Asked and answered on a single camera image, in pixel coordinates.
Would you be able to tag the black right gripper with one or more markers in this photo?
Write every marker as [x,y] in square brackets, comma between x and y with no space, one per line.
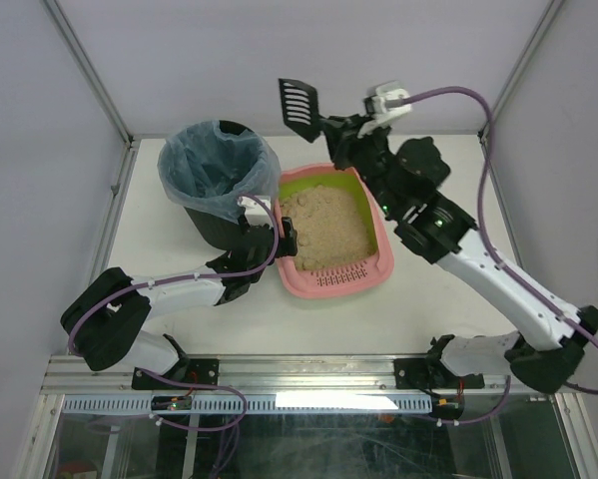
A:
[338,132]

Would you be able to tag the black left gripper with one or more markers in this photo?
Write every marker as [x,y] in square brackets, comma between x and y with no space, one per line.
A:
[279,240]

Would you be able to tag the pink green litter box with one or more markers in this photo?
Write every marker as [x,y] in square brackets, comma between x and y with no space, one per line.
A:
[345,279]

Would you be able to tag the black trash bin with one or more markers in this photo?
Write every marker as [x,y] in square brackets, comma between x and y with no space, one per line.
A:
[223,224]

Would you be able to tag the blue plastic bin liner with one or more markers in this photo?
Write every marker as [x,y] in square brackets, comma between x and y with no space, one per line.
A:
[172,167]

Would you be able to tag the black slotted litter scoop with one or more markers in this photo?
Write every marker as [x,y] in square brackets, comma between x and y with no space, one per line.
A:
[300,108]

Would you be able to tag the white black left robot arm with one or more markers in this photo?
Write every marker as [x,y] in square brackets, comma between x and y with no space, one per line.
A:
[105,323]

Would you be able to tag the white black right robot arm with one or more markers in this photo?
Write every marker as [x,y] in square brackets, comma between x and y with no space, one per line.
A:
[551,334]

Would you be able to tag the beige cat litter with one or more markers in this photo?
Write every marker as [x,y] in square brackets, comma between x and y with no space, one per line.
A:
[330,229]

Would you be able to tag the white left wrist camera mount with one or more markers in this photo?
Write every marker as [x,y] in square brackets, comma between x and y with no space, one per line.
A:
[258,210]

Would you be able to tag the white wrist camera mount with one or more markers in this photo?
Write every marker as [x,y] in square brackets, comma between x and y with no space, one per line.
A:
[258,210]
[385,104]

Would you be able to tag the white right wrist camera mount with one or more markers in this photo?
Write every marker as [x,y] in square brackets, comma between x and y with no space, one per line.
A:
[385,104]

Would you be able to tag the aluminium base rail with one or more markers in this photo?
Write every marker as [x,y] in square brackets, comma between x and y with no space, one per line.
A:
[249,374]

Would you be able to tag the right aluminium frame post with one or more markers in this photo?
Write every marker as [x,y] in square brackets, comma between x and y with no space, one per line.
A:
[544,24]

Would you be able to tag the aluminium frame post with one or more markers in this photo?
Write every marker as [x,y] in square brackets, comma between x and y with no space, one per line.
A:
[68,34]
[544,24]

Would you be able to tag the white slotted cable duct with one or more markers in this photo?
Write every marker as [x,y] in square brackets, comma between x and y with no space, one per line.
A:
[307,402]

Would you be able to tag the left aluminium frame post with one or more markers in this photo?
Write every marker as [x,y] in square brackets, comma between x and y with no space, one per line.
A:
[68,34]

